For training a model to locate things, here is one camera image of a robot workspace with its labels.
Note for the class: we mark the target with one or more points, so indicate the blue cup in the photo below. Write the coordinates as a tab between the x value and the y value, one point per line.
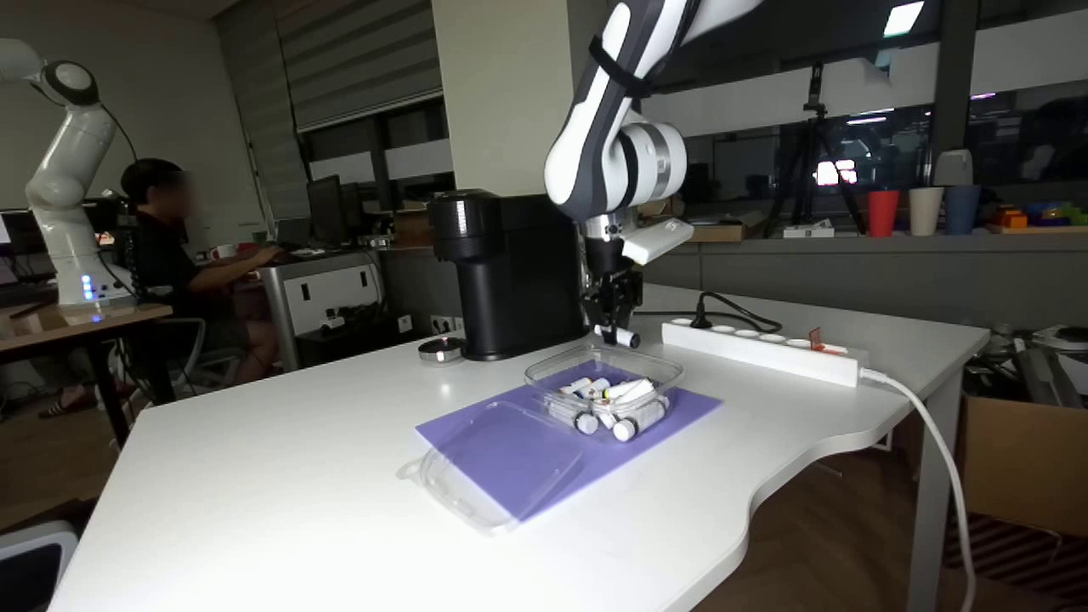
965	209

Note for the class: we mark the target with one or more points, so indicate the orange toy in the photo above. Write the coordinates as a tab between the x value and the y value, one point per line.
1009	219

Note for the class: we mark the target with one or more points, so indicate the white cup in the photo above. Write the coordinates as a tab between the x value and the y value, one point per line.
926	211

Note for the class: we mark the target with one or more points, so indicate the round metal disc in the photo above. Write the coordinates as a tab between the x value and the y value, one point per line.
441	352

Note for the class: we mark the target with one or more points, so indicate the clear plastic clamshell container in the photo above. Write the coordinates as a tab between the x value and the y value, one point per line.
478	506

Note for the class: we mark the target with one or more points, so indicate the red cup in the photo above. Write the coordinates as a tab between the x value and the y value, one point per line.
882	211

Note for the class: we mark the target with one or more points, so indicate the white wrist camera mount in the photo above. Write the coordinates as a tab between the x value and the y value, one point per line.
656	240

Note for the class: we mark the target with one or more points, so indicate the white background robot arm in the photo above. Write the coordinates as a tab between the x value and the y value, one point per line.
70	159

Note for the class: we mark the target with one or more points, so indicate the black coffee machine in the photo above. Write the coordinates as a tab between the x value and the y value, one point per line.
498	283

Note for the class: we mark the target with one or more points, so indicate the black camera tripod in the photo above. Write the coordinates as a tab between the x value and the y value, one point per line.
818	147

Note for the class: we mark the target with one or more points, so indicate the white table power strip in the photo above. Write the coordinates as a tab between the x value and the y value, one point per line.
761	354

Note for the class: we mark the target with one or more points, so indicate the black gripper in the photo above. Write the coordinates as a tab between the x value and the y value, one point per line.
610	289

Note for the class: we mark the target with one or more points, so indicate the wooden side desk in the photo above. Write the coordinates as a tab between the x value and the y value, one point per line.
70	323

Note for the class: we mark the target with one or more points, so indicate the seated person dark shirt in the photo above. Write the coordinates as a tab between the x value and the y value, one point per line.
172	267

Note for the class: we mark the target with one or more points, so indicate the ceiling light panel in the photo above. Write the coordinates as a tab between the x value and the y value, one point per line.
904	19

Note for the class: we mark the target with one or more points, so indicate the black office chair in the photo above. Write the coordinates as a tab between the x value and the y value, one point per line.
199	352

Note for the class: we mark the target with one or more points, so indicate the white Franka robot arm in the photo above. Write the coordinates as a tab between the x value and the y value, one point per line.
616	139

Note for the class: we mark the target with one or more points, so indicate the grey chair white frame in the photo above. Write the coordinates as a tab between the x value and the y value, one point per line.
29	565

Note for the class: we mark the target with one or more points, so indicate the brown cardboard box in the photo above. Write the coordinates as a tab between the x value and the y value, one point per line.
1026	465

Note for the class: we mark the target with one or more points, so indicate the grey window blind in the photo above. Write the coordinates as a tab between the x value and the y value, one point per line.
358	55

